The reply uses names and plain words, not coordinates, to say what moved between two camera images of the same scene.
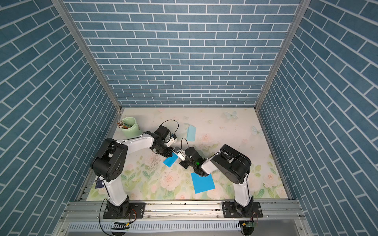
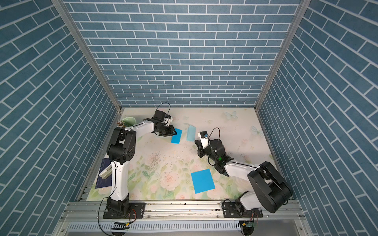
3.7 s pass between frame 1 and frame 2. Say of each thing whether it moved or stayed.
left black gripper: moved
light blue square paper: stayed
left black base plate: stayed
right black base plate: stayed
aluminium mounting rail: stayed
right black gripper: moved
